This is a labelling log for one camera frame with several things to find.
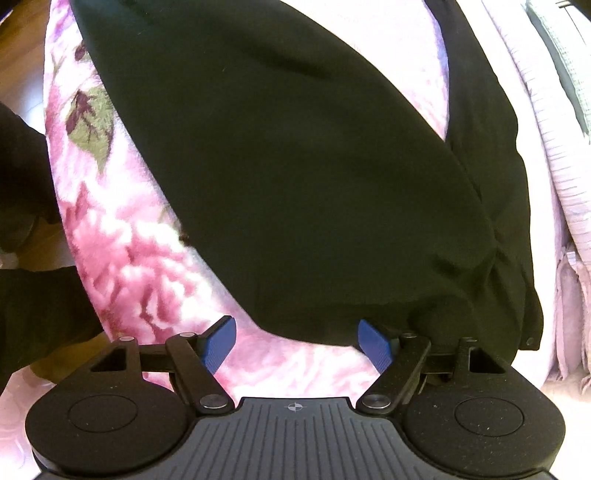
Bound pink floral blanket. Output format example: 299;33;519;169
41;0;451;401

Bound grey pillow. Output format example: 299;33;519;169
525;0;591;136

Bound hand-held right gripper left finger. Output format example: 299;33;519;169
90;315;238;413

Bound pale pink quilt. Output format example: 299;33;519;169
480;0;591;393

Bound black pants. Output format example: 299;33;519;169
69;0;544;365

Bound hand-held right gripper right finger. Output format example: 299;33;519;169
355;318;509;414

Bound person's dark clothing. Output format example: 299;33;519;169
0;100;106;389

